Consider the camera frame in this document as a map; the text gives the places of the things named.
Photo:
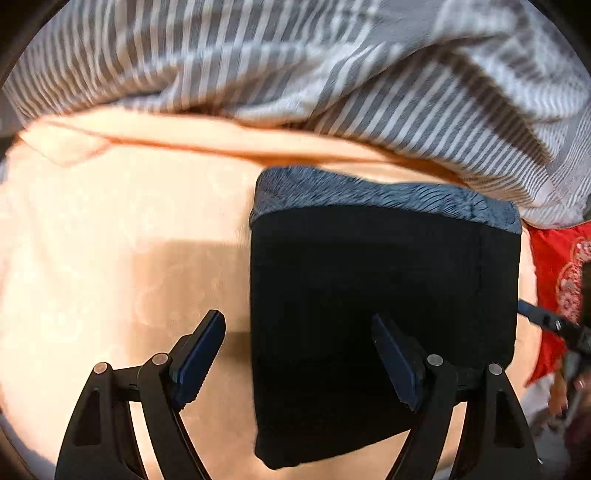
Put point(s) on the grey white striped duvet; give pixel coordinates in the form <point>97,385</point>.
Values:
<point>295,64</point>

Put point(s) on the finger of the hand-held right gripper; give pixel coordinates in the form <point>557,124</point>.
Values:
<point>549,321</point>

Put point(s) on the red embroidered cloth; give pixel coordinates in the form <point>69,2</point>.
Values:
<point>554,272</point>

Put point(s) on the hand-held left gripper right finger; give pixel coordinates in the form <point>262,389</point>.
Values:
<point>397,364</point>

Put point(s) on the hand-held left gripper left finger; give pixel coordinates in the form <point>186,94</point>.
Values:
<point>198,360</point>

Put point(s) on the person's right hand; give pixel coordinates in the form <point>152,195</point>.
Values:
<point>561,392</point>

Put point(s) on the peach bed sheet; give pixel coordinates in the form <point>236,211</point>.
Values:
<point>115,230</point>

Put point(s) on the black pants with blue waistband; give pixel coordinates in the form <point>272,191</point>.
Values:
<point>369,314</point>

